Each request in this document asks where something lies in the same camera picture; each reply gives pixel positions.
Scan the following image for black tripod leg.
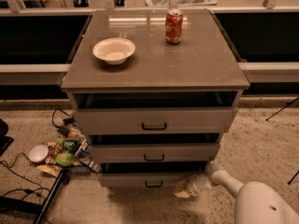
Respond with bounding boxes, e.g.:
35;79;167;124
287;171;299;185

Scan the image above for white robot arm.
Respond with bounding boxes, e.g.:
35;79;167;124
174;161;299;224

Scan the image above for grey drawer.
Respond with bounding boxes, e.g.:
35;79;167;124
74;107;237;135
89;143;219;163
98;161;206;188

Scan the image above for black cable on floor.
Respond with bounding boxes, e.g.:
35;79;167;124
0;152;51;203

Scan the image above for small white bowl on floor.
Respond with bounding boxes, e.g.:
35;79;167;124
28;145;49;163

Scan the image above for red soda can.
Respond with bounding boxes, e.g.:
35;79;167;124
165;9;183;44

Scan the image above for black stand base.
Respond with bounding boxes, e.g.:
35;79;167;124
0;171;68;224

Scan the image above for white paper bowl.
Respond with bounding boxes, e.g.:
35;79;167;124
93;37;135;65

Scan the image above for yellow snack wrapper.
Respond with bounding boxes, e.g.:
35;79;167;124
36;164;62;177

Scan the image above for black power adapter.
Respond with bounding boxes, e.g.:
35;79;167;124
57;125;69;137

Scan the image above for grey drawer cabinet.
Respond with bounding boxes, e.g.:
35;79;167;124
60;8;250;189

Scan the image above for green snack bag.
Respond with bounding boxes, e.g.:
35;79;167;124
55;138;78;167

